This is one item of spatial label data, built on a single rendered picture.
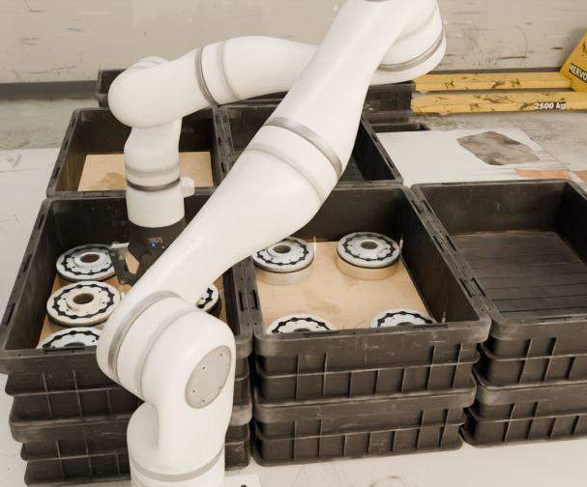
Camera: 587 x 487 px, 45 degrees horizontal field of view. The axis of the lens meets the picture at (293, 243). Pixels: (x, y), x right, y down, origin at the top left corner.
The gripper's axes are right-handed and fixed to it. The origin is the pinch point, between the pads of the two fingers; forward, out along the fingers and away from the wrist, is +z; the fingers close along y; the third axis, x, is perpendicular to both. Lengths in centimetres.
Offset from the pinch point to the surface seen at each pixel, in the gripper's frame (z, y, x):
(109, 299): -0.7, -7.4, -1.3
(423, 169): 16, 54, 79
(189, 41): 56, -34, 333
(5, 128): 87, -125, 269
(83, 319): -0.7, -9.9, -6.2
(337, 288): 2.5, 26.2, 6.8
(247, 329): -7.6, 12.9, -16.7
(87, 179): 2.7, -21.1, 43.6
